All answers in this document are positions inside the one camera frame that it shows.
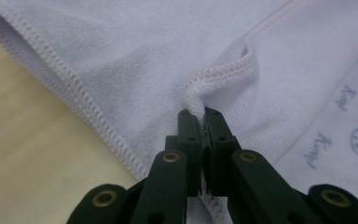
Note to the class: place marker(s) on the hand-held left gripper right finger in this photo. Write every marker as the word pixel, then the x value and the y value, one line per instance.
pixel 233 168

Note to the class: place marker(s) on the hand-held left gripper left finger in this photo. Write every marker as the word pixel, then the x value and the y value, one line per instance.
pixel 177 168

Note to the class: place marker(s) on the white printed cloth garment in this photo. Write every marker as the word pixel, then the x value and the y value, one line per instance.
pixel 199 56

